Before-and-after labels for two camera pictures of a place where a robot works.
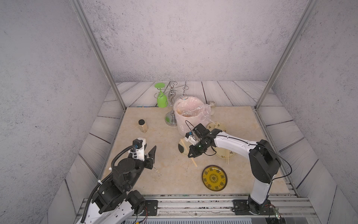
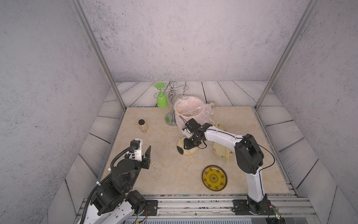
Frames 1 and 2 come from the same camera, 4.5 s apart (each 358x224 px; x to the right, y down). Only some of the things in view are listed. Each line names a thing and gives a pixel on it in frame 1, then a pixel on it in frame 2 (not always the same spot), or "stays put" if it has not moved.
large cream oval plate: (223, 153) stays put
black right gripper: (194, 153) to (187, 146)
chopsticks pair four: (227, 157) stays put
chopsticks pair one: (155, 168) stays put
